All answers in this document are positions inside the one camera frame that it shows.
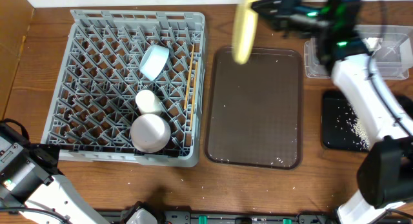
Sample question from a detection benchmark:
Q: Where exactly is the cream white cup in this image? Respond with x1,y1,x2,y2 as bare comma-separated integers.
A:
135,90,162,116

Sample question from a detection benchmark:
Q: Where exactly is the white paper napkin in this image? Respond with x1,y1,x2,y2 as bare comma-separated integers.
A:
362,37,383,51

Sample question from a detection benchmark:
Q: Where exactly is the wooden chopstick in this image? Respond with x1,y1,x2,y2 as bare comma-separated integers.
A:
184,43,195,110
190,61,198,131

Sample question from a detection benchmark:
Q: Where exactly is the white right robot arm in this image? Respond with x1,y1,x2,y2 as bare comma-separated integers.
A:
250,0,412,223

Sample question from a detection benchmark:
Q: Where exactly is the spilled rice pile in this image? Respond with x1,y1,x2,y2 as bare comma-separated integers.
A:
332,102,370,152

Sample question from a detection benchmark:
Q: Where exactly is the grey plastic dish rack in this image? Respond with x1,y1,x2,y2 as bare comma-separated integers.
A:
41,10,207,167

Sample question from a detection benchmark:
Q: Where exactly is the black bin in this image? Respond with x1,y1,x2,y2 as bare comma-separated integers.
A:
321,90,413,152

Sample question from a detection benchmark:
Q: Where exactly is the light blue saucer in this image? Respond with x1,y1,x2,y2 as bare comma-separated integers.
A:
139,45,169,81

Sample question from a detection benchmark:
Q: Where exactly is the pink bowl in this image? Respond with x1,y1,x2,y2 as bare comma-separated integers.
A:
130,114,171,154

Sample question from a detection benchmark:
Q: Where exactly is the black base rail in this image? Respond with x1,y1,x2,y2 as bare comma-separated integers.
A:
99,201,413,224

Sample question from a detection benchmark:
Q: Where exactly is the dark brown tray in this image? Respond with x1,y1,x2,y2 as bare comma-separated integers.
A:
204,46,303,170

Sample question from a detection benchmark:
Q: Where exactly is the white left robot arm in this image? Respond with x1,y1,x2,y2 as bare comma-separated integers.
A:
1,119,108,223

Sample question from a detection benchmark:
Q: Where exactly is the yellow plate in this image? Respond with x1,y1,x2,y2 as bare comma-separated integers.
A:
232,0,258,65

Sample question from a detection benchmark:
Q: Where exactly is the clear plastic bin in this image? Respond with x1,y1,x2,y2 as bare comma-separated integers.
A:
304,25,412,80

